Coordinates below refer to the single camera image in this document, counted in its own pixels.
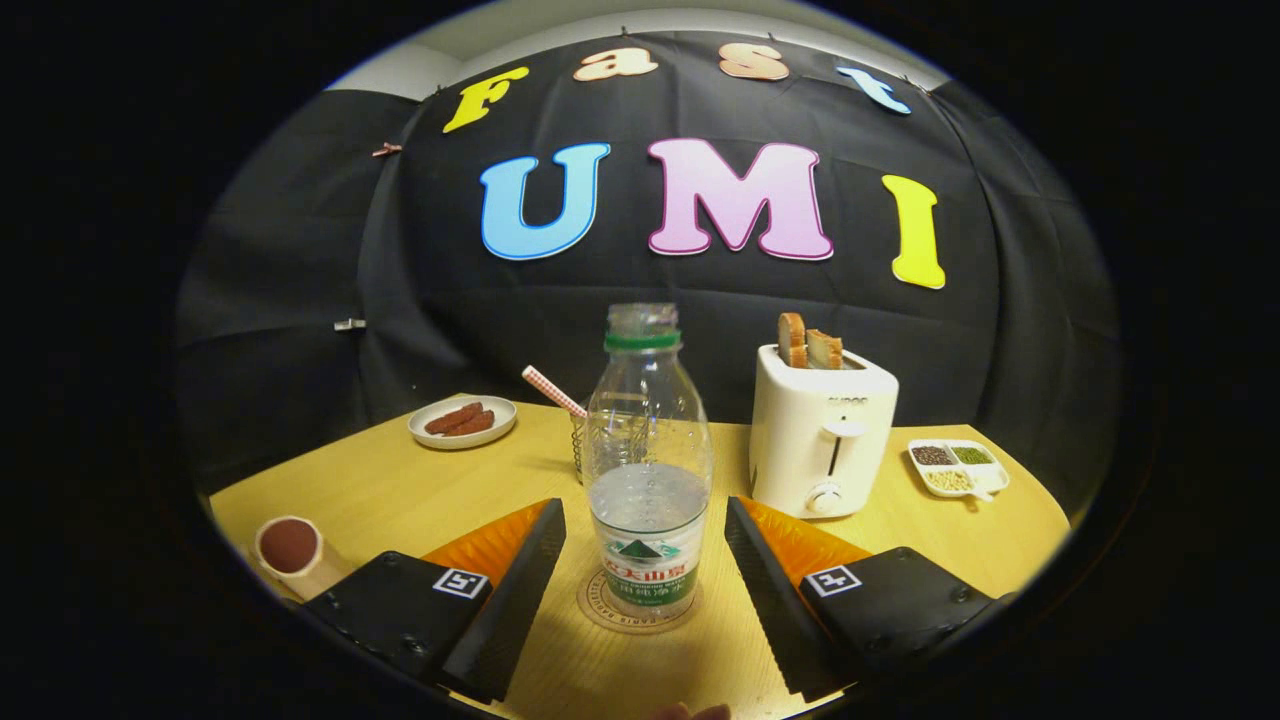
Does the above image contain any white toaster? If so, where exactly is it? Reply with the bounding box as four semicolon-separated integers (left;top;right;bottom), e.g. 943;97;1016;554
749;343;900;519

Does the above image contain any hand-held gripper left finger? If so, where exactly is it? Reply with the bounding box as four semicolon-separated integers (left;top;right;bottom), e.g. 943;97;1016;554
300;497;567;706

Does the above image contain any beige cup with wooden handle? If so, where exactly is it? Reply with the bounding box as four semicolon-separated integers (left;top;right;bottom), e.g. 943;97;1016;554
253;516;351;601

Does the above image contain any wooden table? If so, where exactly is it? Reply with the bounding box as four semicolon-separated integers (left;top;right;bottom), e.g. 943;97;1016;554
208;393;1073;720

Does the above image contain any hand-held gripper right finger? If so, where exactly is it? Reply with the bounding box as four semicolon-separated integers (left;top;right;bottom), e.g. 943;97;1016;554
724;495;1016;704

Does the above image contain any clear plastic juice bottle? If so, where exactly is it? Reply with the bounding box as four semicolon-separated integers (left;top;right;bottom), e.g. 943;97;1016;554
583;303;714;621

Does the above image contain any round wooden coaster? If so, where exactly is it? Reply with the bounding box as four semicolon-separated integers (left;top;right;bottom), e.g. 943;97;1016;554
577;568;701;635

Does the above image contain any white divided dish with beans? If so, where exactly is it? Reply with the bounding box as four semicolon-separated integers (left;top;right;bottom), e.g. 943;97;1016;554
907;438;1011;503

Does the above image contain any small white plate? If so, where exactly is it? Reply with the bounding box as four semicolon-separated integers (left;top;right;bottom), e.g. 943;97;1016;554
408;395;518;451

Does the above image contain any red checked straw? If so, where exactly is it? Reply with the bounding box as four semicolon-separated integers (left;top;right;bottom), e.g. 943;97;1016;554
521;365;589;419

